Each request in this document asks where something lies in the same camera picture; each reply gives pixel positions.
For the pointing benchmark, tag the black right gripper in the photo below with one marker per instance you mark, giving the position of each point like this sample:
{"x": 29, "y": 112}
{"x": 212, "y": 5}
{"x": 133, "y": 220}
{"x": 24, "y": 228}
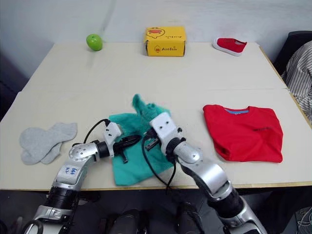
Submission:
{"x": 152, "y": 141}

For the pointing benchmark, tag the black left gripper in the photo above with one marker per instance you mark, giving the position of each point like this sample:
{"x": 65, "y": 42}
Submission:
{"x": 119, "y": 146}

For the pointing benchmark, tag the green shorts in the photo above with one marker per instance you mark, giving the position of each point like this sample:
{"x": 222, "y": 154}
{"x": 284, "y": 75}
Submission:
{"x": 129, "y": 168}

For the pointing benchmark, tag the red t-shirt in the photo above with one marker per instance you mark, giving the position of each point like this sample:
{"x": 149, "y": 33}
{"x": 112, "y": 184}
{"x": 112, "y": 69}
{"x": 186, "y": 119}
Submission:
{"x": 243, "y": 136}

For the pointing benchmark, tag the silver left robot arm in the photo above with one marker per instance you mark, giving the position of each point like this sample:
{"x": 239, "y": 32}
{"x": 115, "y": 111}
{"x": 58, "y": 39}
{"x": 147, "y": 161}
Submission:
{"x": 80, "y": 152}

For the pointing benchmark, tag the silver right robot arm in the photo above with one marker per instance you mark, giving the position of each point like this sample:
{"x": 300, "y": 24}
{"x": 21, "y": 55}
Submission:
{"x": 209, "y": 173}

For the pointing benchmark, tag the grey sock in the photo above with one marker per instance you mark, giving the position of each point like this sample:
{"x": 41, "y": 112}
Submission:
{"x": 52, "y": 154}
{"x": 44, "y": 139}

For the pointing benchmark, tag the dark rounded shape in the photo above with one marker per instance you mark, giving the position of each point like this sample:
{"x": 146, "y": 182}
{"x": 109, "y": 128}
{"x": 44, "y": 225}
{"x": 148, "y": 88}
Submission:
{"x": 129, "y": 223}

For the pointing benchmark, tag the yellow cardboard duck box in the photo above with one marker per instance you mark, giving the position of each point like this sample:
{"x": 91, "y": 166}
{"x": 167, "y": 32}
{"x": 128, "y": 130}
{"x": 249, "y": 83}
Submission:
{"x": 165, "y": 46}

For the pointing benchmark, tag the green apple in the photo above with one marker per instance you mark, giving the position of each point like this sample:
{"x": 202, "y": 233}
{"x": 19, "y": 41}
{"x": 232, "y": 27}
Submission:
{"x": 94, "y": 42}

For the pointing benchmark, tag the red slip-on shoe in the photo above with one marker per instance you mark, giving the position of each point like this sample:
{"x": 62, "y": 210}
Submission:
{"x": 229, "y": 45}

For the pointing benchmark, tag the striped grey cloth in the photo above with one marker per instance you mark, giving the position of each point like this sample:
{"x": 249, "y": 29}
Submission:
{"x": 299, "y": 80}

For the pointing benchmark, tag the black chair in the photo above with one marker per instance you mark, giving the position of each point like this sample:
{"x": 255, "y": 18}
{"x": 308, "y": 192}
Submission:
{"x": 292, "y": 41}

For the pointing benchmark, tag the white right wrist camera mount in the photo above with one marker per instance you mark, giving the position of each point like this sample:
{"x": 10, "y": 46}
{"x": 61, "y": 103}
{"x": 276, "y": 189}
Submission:
{"x": 163, "y": 126}

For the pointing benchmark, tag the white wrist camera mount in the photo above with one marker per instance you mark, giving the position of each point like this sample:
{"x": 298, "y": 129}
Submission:
{"x": 112, "y": 132}
{"x": 163, "y": 126}

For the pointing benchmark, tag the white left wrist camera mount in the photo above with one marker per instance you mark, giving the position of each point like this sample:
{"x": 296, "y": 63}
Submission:
{"x": 112, "y": 132}

